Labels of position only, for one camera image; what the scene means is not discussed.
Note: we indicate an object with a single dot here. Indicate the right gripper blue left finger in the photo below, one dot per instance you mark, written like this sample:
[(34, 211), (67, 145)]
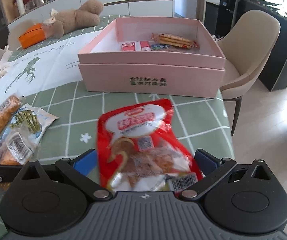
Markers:
[(85, 162)]

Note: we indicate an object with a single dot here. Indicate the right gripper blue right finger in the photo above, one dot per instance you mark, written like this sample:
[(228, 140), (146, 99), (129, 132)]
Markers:
[(206, 162)]

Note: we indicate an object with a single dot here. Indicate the long bread loaf pack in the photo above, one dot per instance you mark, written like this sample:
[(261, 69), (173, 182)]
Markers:
[(8, 108)]

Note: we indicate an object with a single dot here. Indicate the blue seaweed snack bag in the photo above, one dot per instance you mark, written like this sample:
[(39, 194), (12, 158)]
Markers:
[(30, 122)]

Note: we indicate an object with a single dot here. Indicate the red meat snack bag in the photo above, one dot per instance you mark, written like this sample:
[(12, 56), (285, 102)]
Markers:
[(138, 151)]

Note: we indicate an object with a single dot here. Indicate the small red spicy snack packet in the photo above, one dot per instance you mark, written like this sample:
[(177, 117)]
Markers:
[(131, 46)]

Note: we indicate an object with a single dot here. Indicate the small cake clear blue pack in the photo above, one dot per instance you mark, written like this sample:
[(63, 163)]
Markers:
[(160, 47)]

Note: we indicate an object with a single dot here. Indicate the biscuit pack red ends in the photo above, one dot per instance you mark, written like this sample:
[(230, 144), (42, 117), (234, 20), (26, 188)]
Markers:
[(174, 40)]

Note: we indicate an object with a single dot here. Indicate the round bread bun pack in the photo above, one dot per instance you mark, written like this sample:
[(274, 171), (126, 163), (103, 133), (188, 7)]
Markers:
[(16, 149)]

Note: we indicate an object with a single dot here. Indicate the red striped snack packet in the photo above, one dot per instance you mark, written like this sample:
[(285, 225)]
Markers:
[(142, 46)]

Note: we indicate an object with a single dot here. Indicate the white printed table runner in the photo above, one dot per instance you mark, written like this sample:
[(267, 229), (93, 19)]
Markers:
[(50, 64)]

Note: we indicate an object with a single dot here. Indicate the pink cardboard box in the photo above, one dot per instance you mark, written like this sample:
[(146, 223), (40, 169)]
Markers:
[(106, 67)]

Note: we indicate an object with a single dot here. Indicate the beige chair left side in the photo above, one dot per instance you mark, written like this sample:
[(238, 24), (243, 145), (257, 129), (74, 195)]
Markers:
[(16, 30)]

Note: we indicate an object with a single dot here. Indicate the orange tissue pouch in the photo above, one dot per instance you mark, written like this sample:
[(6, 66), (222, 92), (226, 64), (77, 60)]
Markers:
[(32, 36)]

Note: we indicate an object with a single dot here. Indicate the beige dining chair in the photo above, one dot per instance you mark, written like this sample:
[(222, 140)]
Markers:
[(247, 48)]

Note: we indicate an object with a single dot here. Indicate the black water dispenser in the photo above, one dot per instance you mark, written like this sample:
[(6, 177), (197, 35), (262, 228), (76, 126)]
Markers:
[(218, 17)]

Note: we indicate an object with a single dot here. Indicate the brown plush rabbit toy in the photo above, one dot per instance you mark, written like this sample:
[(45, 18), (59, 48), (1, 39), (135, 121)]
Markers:
[(67, 21)]

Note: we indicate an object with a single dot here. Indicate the white tumbler bottle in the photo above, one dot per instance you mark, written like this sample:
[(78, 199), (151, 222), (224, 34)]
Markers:
[(20, 6)]

